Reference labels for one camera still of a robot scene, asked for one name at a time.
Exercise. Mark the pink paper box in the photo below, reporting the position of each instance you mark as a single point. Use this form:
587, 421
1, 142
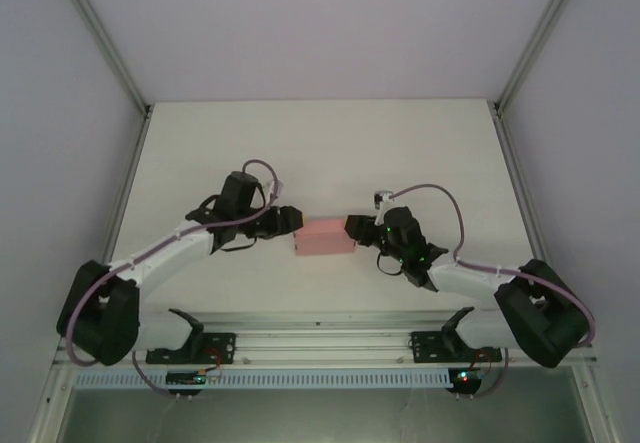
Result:
322, 238

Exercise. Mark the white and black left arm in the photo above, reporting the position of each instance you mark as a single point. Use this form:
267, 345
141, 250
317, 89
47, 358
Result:
165, 258

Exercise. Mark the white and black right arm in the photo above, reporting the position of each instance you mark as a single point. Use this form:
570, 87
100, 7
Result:
465, 278

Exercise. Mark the grey metal sheet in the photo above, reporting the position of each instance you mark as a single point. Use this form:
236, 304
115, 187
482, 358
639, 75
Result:
320, 418

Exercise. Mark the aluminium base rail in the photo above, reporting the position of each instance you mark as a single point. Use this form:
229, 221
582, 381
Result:
320, 335

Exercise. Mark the aluminium table side rail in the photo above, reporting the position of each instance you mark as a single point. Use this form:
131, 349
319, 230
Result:
520, 188
122, 188

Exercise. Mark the aluminium frame post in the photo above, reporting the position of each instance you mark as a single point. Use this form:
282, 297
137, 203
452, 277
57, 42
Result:
537, 38
100, 38

